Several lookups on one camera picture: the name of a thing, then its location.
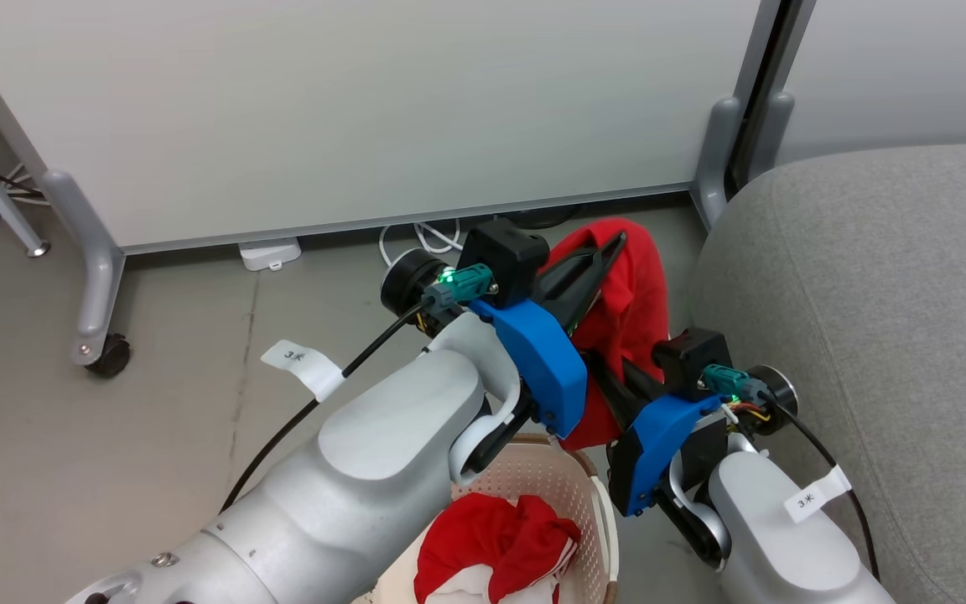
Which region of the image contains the white right cable tag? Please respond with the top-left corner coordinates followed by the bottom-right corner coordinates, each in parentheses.
top-left (783, 466), bottom-right (853, 523)

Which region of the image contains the white left cable tag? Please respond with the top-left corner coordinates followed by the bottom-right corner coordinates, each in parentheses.
top-left (261, 340), bottom-right (345, 402)

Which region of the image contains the cream perforated laundry basket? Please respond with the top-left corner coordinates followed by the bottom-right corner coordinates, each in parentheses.
top-left (349, 434), bottom-right (621, 604)

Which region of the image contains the wide white partition panel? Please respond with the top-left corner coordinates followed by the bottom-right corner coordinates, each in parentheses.
top-left (0, 0), bottom-right (786, 253)

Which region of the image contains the red garment with white stripes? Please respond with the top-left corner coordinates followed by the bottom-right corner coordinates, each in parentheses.
top-left (413, 492), bottom-right (582, 604)

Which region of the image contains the teal right camera connector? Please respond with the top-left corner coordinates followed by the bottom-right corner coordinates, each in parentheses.
top-left (699, 363), bottom-right (769, 404)

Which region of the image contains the coiled white cable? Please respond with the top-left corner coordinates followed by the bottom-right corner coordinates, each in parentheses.
top-left (378, 218), bottom-right (465, 269)

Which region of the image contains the plain red garment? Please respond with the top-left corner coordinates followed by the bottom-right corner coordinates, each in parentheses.
top-left (543, 218), bottom-right (670, 451)

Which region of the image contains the narrow white partition panel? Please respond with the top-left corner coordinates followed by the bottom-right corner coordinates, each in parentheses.
top-left (776, 0), bottom-right (966, 164)

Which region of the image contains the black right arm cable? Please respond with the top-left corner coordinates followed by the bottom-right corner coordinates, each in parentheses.
top-left (772, 403), bottom-right (880, 580)

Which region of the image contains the grey fabric sofa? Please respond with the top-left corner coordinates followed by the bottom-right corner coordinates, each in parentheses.
top-left (688, 141), bottom-right (966, 604)

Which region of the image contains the teal camera connector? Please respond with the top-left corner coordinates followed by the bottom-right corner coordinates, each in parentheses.
top-left (699, 363), bottom-right (769, 404)
top-left (424, 263), bottom-right (496, 307)

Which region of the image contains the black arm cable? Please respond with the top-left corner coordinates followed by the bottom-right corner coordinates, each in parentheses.
top-left (772, 403), bottom-right (880, 580)
top-left (219, 302), bottom-right (429, 513)

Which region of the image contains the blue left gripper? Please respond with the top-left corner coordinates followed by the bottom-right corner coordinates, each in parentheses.
top-left (468, 231), bottom-right (628, 440)

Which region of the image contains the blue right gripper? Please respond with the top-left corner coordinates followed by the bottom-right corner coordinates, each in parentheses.
top-left (586, 351), bottom-right (731, 517)

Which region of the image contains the white power adapter box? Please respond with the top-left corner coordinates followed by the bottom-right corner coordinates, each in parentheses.
top-left (238, 237), bottom-right (302, 272)

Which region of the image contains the black cable under partition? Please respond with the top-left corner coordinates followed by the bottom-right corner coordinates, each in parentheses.
top-left (517, 206), bottom-right (593, 229)

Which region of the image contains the teal left camera connector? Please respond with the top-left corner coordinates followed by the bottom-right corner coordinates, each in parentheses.
top-left (424, 263), bottom-right (496, 307)

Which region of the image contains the white cable tag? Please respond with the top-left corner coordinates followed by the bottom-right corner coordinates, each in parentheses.
top-left (261, 340), bottom-right (345, 402)
top-left (783, 466), bottom-right (853, 523)

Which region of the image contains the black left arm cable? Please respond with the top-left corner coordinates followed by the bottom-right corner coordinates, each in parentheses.
top-left (219, 302), bottom-right (429, 513)

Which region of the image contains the grey partition foot with caster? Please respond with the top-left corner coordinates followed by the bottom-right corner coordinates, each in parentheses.
top-left (40, 170), bottom-right (127, 366)

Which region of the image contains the black caster wheel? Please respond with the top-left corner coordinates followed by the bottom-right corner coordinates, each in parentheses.
top-left (85, 333), bottom-right (132, 378)

